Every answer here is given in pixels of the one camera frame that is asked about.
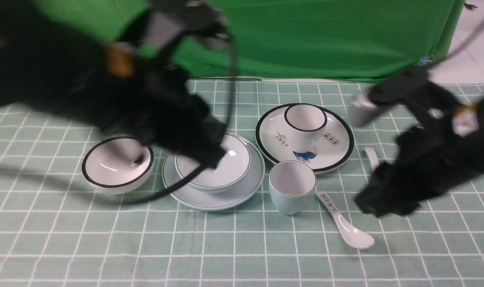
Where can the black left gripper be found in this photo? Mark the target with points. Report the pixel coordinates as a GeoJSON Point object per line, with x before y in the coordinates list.
{"type": "Point", "coordinates": [168, 115]}

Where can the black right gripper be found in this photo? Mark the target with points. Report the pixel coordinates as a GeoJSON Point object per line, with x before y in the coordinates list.
{"type": "Point", "coordinates": [428, 165]}

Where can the light blue ceramic spoon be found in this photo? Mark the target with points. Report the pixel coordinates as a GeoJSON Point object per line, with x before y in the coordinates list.
{"type": "Point", "coordinates": [372, 157]}

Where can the light blue ceramic cup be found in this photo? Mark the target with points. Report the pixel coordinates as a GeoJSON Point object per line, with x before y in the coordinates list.
{"type": "Point", "coordinates": [291, 184]}

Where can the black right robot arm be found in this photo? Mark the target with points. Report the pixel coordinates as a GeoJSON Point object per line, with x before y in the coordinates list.
{"type": "Point", "coordinates": [467, 122]}

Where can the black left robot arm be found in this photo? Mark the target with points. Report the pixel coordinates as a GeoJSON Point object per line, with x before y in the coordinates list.
{"type": "Point", "coordinates": [127, 87]}

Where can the white bowl black rim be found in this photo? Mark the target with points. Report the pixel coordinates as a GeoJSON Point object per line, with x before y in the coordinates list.
{"type": "Point", "coordinates": [110, 175]}

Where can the light blue bowl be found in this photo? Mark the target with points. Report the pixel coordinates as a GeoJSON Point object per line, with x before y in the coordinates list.
{"type": "Point", "coordinates": [231, 169]}

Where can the white plate black rim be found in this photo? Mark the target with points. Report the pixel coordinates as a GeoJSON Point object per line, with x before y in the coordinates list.
{"type": "Point", "coordinates": [332, 149]}

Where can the white spoon with print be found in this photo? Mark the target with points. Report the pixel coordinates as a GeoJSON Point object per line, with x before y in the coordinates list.
{"type": "Point", "coordinates": [353, 236]}

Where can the light blue plate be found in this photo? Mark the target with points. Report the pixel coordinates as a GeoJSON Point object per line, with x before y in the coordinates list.
{"type": "Point", "coordinates": [236, 195]}

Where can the green backdrop cloth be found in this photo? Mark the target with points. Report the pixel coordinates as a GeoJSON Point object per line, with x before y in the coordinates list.
{"type": "Point", "coordinates": [359, 40]}

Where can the white cup black rim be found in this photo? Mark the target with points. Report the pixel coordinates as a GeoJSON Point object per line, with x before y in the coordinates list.
{"type": "Point", "coordinates": [305, 124]}

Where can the green checkered tablecloth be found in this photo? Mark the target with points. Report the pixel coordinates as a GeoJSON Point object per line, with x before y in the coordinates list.
{"type": "Point", "coordinates": [54, 233]}

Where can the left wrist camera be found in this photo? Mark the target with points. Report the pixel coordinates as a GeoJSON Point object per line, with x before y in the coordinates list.
{"type": "Point", "coordinates": [170, 19]}

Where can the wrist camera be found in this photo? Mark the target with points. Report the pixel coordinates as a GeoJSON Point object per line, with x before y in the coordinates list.
{"type": "Point", "coordinates": [170, 19]}
{"type": "Point", "coordinates": [411, 88]}

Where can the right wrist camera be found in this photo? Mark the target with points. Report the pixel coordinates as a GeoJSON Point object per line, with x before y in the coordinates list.
{"type": "Point", "coordinates": [411, 88]}

